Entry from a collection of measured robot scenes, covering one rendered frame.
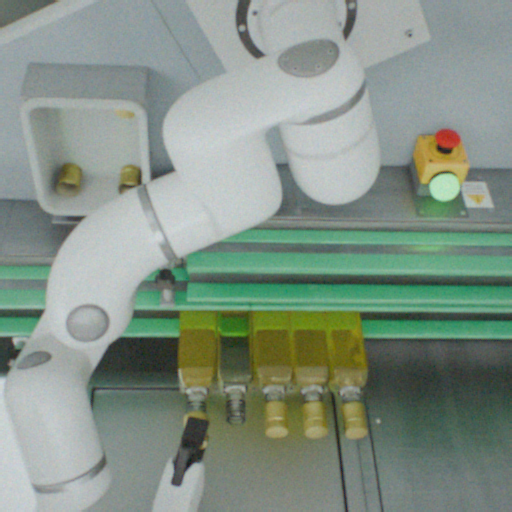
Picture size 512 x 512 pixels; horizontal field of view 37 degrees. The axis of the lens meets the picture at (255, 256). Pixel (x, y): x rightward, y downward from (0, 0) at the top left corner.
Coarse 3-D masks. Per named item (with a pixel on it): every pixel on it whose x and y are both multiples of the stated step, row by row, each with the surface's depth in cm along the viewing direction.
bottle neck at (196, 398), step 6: (192, 390) 113; (198, 390) 113; (204, 390) 113; (192, 396) 112; (198, 396) 112; (204, 396) 113; (192, 402) 111; (198, 402) 111; (204, 402) 112; (186, 408) 112; (192, 408) 111; (198, 408) 110; (204, 408) 111
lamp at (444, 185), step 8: (432, 176) 119; (440, 176) 118; (448, 176) 117; (456, 176) 118; (432, 184) 118; (440, 184) 117; (448, 184) 117; (456, 184) 117; (432, 192) 119; (440, 192) 118; (448, 192) 118; (456, 192) 118
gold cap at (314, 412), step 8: (304, 408) 112; (312, 408) 111; (320, 408) 111; (304, 416) 112; (312, 416) 110; (320, 416) 110; (304, 424) 111; (312, 424) 110; (320, 424) 110; (304, 432) 111; (312, 432) 110; (320, 432) 110
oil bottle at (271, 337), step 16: (256, 320) 120; (272, 320) 120; (288, 320) 120; (256, 336) 118; (272, 336) 118; (288, 336) 118; (256, 352) 116; (272, 352) 116; (288, 352) 116; (256, 368) 114; (272, 368) 114; (288, 368) 114; (256, 384) 115; (272, 384) 113; (288, 384) 114
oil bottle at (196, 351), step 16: (192, 320) 119; (208, 320) 119; (192, 336) 117; (208, 336) 117; (192, 352) 115; (208, 352) 115; (192, 368) 113; (208, 368) 113; (192, 384) 113; (208, 384) 113
